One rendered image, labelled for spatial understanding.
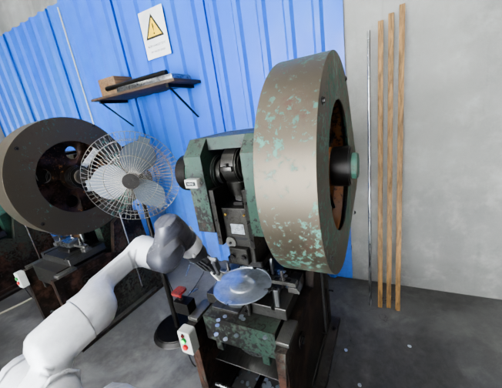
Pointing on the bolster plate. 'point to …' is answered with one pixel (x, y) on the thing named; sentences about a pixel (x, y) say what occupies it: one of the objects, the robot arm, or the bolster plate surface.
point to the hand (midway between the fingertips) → (216, 273)
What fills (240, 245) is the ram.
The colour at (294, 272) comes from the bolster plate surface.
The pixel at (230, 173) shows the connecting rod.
